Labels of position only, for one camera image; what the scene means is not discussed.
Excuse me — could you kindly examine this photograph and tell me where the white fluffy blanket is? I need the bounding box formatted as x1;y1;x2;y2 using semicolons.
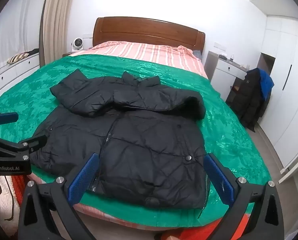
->
0;176;22;230

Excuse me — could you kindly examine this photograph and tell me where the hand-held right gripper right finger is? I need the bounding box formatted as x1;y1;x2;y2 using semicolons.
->
203;153;286;240

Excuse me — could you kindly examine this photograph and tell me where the wooden headboard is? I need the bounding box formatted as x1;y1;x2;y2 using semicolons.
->
93;17;206;54

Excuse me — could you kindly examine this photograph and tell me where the white wardrobe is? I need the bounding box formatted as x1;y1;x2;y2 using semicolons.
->
250;0;298;184

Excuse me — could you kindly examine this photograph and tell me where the pink striped pillow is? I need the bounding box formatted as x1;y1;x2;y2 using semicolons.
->
69;41;209;80

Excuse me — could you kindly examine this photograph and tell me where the black hanging coat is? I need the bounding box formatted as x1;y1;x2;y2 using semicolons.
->
225;69;268;133

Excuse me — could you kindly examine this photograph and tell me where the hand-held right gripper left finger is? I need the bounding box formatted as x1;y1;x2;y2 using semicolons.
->
18;152;99;240

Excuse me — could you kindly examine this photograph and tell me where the green floral bedspread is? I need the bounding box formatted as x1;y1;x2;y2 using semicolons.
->
0;54;273;228

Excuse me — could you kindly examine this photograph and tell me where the small white fan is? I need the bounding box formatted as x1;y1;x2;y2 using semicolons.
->
71;37;83;52

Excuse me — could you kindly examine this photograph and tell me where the orange knitted blanket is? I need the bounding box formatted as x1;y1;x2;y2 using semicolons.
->
10;174;255;240

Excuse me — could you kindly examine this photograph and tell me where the striped cushion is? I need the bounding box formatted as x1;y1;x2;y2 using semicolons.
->
7;52;30;65

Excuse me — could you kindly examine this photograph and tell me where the blue jacket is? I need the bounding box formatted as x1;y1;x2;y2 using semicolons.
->
257;68;274;102

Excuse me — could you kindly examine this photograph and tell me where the white drawer cabinet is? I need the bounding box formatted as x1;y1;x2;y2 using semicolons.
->
0;50;41;100

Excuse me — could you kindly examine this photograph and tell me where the white nightstand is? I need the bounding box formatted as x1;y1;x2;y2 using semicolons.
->
204;50;250;100

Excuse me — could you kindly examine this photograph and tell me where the black puffer jacket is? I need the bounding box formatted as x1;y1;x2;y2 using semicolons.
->
29;69;209;209

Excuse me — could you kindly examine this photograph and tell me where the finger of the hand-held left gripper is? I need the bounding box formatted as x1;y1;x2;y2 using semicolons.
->
0;110;19;133
0;134;48;159

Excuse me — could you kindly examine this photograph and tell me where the beige curtain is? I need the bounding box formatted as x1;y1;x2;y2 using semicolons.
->
39;0;76;67

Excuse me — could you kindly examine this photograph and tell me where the white sheer curtain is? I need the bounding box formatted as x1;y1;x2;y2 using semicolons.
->
0;0;43;63

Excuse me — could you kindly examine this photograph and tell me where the dark cable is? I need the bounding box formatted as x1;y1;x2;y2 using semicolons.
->
4;175;15;222

